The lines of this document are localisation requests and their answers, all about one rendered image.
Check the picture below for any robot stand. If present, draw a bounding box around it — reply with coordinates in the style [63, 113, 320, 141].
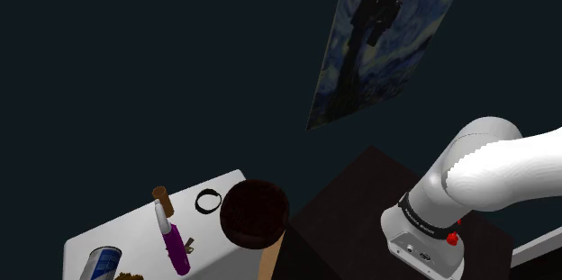
[271, 145, 516, 280]

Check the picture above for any dark brown round bowl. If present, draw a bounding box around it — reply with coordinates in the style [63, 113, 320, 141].
[219, 178, 291, 251]

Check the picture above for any brown cylinder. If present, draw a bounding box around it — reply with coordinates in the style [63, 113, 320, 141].
[151, 185, 176, 219]

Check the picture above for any purple and white pen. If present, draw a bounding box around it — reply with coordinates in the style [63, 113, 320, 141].
[152, 198, 193, 277]

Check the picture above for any white table with wooden leg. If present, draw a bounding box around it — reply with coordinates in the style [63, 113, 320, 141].
[62, 168, 287, 280]

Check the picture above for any blue and silver can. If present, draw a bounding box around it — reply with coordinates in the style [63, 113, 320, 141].
[77, 245, 123, 280]

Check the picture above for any blue swirly night-sky wall picture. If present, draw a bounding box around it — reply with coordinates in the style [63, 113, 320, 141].
[305, 0, 476, 132]

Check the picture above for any black ring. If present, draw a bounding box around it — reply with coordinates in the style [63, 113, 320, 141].
[194, 187, 223, 216]

